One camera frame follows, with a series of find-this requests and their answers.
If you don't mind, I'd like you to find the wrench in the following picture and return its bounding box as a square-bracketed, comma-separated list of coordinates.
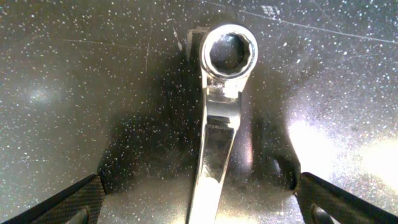
[185, 24, 259, 224]

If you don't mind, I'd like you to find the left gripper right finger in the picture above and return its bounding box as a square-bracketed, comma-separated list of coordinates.
[294, 172, 398, 224]

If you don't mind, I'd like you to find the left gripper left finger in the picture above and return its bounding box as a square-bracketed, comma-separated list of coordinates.
[0, 174, 106, 224]

